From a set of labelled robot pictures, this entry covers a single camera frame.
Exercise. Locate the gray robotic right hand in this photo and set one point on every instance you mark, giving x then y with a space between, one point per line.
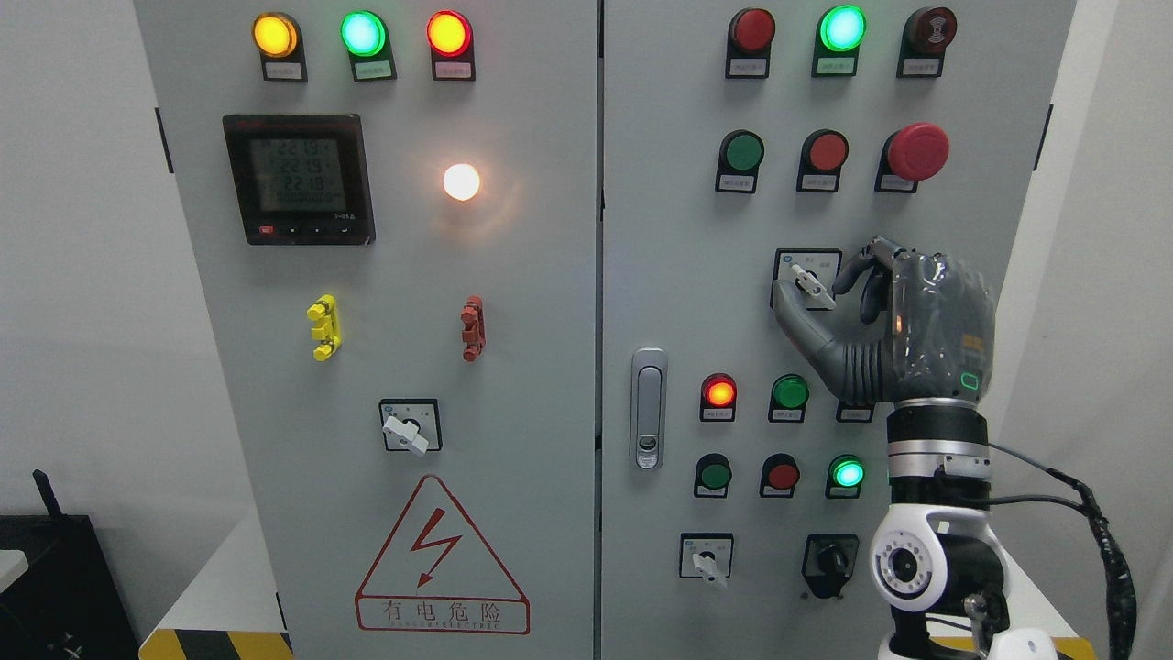
939 338

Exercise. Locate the gray rotary switch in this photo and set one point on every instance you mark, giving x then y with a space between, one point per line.
810 272
706 556

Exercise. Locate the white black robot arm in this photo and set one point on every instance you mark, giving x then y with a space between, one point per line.
934 557

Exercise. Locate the green indicator light middle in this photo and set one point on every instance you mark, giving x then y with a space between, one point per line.
788 399

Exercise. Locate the green indicator light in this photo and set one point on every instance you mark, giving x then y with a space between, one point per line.
788 399
839 34
366 39

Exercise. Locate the lit green push button lower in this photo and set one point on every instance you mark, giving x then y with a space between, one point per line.
845 474

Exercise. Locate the red emergency stop button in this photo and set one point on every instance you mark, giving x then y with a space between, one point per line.
911 155

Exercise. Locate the red push button upper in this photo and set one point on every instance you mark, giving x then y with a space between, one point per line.
821 160

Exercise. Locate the red push button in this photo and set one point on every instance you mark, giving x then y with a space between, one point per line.
779 476
821 160

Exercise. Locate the red push button lower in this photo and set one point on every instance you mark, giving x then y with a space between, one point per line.
779 476

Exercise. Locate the lit red indicator light middle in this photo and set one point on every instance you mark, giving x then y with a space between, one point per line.
718 398

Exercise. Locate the green push button upper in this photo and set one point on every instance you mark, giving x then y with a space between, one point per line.
739 157

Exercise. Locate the dark red buzzer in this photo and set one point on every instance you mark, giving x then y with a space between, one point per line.
928 32

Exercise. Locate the green indicator light top right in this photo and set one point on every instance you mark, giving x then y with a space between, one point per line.
839 34

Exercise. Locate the red indicator light top right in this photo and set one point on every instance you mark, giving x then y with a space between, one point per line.
750 36

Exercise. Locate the red terminal connector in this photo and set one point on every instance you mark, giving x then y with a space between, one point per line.
473 333

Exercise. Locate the gray electrical cabinet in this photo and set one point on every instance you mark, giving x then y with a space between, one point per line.
596 128

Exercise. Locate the white indicator light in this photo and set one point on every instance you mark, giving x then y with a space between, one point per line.
462 182

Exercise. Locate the red electrical hazard sticker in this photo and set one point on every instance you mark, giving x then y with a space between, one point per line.
436 573

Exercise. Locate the red indicator light top left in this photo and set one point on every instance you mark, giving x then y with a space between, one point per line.
451 40

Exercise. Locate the yellow terminal connector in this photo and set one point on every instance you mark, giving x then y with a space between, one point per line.
325 330

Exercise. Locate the green indicator light top left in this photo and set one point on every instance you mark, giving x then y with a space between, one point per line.
366 39

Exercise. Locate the black digital power meter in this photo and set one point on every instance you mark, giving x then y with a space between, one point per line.
301 179

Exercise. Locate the yellow indicator light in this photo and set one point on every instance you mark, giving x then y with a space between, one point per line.
280 45

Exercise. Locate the black box with antenna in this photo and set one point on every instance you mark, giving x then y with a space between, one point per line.
65 605

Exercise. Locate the black rotary selector switch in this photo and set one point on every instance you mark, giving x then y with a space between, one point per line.
828 563

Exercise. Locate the silver door latch handle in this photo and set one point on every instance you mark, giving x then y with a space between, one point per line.
648 374

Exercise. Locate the gray rotary switch bottom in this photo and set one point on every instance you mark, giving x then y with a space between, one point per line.
706 556

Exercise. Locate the gray rotary switch left door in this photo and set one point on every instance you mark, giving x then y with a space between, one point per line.
411 425

